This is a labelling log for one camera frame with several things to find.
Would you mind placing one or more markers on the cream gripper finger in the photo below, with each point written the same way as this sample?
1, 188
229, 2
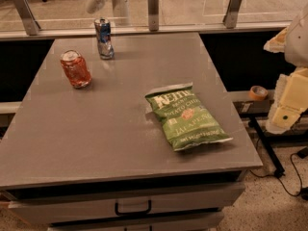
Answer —
290, 101
277, 43

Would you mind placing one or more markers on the green jalapeno chip bag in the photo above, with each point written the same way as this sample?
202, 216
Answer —
185, 121

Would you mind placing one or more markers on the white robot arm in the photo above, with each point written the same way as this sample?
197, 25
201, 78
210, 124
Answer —
296, 44

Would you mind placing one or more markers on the blue silver soda can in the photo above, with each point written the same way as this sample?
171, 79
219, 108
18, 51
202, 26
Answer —
103, 36

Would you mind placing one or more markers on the red coke can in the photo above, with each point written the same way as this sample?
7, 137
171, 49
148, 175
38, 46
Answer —
75, 69

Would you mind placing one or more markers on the orange tape roll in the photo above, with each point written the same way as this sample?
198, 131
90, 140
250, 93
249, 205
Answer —
258, 93

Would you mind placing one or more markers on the black metal stand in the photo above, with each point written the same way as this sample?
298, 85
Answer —
279, 170

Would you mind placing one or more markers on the lower grey drawer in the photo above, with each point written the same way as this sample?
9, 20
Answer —
185, 222

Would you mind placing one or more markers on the grey drawer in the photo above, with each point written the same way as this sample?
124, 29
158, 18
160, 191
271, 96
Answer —
185, 222
102, 205

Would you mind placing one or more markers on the upper grey drawer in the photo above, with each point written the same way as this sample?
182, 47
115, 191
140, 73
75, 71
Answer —
102, 205

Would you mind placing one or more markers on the right metal railing bracket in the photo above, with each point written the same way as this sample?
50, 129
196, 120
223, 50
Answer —
231, 16

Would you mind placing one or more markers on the metal railing bracket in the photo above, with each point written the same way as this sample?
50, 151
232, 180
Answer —
231, 16
153, 15
30, 25

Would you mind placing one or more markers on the middle metal railing bracket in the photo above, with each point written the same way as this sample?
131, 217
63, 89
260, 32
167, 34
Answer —
153, 15

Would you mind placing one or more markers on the white post behind glass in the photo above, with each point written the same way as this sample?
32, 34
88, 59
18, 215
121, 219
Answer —
120, 10

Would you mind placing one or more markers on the black drawer handle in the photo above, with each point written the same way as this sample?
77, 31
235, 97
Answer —
133, 208

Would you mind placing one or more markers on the left metal railing bracket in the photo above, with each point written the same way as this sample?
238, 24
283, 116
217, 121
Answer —
30, 25

